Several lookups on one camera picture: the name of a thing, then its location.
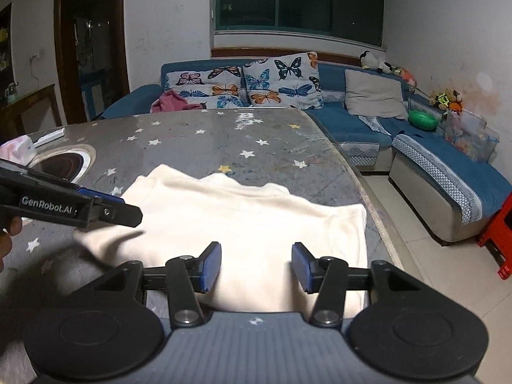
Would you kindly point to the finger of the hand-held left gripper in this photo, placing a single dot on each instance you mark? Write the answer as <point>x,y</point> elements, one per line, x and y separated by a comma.
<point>102,197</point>
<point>120,214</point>

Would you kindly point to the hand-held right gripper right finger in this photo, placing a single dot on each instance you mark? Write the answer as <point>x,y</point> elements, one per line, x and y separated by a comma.
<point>300,268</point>

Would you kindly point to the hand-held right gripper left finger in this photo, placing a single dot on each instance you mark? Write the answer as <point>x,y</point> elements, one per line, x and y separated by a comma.
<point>212,267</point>

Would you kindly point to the cream fleece garment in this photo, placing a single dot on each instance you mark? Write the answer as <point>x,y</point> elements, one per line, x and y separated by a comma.
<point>248,224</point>

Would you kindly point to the person's left hand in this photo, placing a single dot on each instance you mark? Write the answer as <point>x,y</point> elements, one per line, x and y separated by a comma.
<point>6,244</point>

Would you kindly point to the round black induction cooktop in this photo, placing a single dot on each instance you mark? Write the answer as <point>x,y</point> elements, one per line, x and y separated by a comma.
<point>64,166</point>

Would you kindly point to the pink white tissue pack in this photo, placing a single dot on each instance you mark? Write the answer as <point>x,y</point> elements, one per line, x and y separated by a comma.
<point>14,150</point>

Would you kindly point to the white remote control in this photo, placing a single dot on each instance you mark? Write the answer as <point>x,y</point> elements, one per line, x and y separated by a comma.
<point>48,137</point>

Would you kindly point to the wooden side table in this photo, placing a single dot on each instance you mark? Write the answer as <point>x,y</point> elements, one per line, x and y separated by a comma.
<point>28,104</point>

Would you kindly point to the blue low cabinet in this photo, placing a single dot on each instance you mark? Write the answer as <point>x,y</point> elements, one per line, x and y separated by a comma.
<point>92,96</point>

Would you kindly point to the grey star print tablecloth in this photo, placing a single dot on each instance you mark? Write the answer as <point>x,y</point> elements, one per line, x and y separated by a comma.
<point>200,144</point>

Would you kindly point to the pink cloth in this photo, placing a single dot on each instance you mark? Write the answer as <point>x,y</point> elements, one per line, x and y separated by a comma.
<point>172,102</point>

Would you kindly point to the blue corner sofa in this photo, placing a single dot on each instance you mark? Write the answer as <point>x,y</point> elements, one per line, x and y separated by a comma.
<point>348,128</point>

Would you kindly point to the butterfly print pillow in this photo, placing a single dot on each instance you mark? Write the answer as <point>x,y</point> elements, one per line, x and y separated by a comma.
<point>200,86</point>
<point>284,82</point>

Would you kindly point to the patterned sofa cover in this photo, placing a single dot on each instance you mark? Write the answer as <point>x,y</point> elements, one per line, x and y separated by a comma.
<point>444,176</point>

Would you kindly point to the plain grey pillow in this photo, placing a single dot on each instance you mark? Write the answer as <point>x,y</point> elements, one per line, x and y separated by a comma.
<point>374,94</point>

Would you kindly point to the green round bowl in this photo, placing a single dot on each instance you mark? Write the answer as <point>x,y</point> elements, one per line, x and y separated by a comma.
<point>422,120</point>

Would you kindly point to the red plastic stool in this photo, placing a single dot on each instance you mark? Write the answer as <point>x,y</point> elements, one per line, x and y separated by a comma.
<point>498,232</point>

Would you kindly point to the clear plastic toy box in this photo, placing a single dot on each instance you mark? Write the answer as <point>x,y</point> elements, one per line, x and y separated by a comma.
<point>470,136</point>

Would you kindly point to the small white plush toy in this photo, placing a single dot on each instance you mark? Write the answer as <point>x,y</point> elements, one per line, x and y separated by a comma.
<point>391,68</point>

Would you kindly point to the pink plush toy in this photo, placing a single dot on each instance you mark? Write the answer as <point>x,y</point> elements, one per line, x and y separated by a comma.
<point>408,77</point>

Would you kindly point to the black white plush toy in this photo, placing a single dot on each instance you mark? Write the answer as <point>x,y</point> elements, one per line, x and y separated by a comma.
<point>370,60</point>

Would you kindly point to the brown plush bear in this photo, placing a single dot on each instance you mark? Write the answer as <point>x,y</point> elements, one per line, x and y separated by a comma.
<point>456,101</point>

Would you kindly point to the dark green framed window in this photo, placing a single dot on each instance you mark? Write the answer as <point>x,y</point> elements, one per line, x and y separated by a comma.
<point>300,4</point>

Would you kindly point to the dark wooden door frame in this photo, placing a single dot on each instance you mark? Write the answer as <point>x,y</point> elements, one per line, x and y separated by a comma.
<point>60,48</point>

